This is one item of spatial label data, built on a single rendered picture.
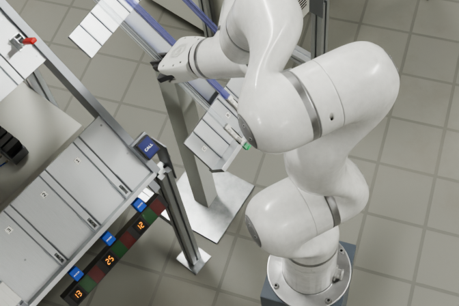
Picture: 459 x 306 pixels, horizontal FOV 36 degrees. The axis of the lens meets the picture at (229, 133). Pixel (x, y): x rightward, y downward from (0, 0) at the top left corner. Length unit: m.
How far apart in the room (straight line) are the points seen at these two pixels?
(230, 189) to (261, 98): 1.62
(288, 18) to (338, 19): 1.97
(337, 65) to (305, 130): 0.10
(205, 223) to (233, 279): 0.22
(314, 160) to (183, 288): 1.41
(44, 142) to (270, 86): 1.18
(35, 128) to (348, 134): 1.20
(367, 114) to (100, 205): 0.92
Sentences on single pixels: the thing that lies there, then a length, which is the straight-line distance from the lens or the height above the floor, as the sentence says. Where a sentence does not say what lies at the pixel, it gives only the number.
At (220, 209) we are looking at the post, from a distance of 2.49.
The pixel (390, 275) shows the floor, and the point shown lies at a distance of 2.42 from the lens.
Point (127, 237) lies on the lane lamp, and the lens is 1.78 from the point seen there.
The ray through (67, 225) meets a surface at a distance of 1.72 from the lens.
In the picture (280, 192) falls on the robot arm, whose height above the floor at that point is 1.12.
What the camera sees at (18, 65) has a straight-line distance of 1.69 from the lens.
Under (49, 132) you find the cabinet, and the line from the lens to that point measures 2.04.
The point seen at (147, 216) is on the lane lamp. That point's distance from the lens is 1.80.
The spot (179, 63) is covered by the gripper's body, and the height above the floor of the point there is 1.10.
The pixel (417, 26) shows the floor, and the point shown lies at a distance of 2.94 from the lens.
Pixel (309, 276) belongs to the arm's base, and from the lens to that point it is 1.52.
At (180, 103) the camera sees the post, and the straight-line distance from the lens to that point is 1.92.
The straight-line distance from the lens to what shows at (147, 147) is 1.73.
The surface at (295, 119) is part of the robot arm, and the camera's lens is 0.91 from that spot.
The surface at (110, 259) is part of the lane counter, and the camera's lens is 1.78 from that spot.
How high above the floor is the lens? 2.27
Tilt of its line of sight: 59 degrees down
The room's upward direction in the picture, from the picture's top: 10 degrees counter-clockwise
